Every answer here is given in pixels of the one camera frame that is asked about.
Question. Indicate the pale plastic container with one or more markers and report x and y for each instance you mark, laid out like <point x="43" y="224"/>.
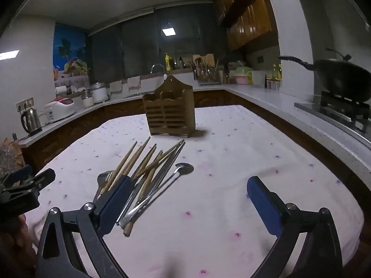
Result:
<point x="258" y="78"/>

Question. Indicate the gas stove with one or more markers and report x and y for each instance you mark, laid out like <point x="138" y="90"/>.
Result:
<point x="327" y="110"/>

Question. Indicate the metal spoon round bowl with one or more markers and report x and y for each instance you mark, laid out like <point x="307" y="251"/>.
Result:
<point x="185" y="168"/>

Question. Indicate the dark wall switch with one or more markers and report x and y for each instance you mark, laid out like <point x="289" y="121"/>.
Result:
<point x="260" y="59"/>

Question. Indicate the dish rack with utensils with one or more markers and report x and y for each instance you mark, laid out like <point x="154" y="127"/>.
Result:
<point x="206" y="76"/>

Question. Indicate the spice jar set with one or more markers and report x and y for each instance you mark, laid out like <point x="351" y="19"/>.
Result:
<point x="274" y="85"/>

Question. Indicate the pile of chopsticks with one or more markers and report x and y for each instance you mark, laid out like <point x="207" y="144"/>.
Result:
<point x="149" y="176"/>

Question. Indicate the yellow oil bottle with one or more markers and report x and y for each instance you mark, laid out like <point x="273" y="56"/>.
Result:
<point x="280" y="71"/>
<point x="274" y="71"/>

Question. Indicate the wooden cabinets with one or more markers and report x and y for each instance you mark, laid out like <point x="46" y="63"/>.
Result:
<point x="58" y="142"/>
<point x="249" y="20"/>

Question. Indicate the wooden cutting board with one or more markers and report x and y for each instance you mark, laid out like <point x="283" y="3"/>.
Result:
<point x="203" y="59"/>

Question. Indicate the floral cloth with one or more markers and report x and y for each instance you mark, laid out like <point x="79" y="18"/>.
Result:
<point x="10" y="153"/>

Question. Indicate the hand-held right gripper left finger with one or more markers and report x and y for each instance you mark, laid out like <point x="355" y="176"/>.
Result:
<point x="116" y="205"/>

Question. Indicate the fruit wall poster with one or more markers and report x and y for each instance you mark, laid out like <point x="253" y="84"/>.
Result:
<point x="71" y="55"/>

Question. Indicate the curved metal faucet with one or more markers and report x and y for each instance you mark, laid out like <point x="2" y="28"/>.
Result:
<point x="152" y="68"/>

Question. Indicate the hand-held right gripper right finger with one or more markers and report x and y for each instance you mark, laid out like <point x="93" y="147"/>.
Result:
<point x="262" y="205"/>

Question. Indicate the black wok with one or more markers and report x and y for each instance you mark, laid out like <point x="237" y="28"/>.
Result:
<point x="342" y="75"/>

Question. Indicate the wooden utensil holder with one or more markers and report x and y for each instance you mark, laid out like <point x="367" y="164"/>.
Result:
<point x="168" y="113"/>

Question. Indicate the beige dish cloth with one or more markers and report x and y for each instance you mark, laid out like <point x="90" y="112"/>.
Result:
<point x="134" y="82"/>
<point x="116" y="87"/>

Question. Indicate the metal spoon oval bowl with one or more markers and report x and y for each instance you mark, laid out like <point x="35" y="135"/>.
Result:
<point x="103" y="179"/>

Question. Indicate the steel electric kettle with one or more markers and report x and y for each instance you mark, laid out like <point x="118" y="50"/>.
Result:
<point x="30" y="121"/>

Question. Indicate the wooden lower cabinets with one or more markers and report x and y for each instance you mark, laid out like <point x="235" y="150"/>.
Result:
<point x="58" y="142"/>

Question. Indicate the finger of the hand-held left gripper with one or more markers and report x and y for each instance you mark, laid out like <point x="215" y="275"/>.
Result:
<point x="20" y="173"/>
<point x="45" y="178"/>

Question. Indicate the dark window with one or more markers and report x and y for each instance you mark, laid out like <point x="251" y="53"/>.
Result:
<point x="130" y="43"/>

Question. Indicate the grey kitchen countertop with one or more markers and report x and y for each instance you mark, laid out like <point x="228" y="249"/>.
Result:
<point x="275" y="101"/>

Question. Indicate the white dotted tablecloth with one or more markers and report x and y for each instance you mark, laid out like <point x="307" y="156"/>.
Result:
<point x="217" y="179"/>

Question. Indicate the wall socket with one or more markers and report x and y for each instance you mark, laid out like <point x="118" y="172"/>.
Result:
<point x="25" y="103"/>

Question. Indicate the knife block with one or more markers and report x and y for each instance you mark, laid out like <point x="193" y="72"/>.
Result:
<point x="226" y="76"/>

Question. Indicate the glass jar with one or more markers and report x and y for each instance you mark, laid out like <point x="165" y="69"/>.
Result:
<point x="87" y="100"/>

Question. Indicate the wooden upper cabinets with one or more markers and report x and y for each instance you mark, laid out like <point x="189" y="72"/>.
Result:
<point x="249" y="20"/>

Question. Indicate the dark bottle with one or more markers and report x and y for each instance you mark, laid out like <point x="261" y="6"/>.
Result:
<point x="181" y="63"/>

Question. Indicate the white red rice cooker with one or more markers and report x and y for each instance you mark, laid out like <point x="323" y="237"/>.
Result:
<point x="59" y="109"/>

